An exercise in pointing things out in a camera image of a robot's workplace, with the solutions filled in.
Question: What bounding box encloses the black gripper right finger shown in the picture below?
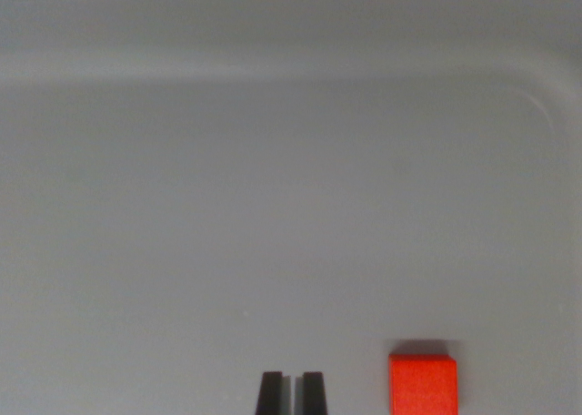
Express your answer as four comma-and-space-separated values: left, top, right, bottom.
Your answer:
294, 371, 329, 415

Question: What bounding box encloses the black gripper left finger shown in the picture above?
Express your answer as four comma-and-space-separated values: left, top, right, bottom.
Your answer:
256, 371, 293, 415

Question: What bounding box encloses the red block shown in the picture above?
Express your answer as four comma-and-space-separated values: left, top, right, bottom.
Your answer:
387, 352, 458, 415

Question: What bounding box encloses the grey plastic tray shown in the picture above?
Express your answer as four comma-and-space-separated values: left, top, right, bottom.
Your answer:
0, 0, 582, 415

